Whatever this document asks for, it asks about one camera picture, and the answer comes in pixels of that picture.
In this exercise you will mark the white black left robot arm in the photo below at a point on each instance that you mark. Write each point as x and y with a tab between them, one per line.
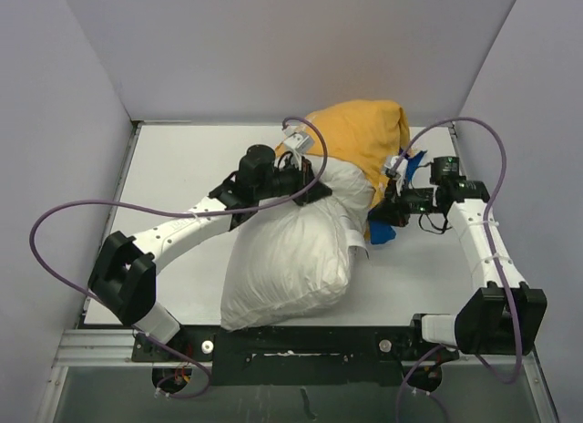
124	277

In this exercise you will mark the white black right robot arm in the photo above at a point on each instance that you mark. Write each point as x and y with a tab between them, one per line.
504	314

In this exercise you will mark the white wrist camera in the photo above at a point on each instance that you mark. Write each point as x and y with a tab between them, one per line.
297	141
395	171

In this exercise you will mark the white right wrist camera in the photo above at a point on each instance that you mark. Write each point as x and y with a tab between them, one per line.
395	171

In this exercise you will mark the aluminium frame rail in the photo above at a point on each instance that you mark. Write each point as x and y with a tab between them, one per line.
94	380

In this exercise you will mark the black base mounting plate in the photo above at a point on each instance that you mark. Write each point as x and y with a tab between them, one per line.
300	355

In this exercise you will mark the blue yellow Mickey pillowcase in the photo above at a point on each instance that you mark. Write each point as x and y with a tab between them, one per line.
361	136

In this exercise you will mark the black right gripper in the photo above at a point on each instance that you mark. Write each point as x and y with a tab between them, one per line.
393	211

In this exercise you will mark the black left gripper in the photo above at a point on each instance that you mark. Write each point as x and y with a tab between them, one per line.
302	176

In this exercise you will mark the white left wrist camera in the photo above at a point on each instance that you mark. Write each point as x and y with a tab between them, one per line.
297	141

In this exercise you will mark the white pillow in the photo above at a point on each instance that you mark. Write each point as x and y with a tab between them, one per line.
291	261

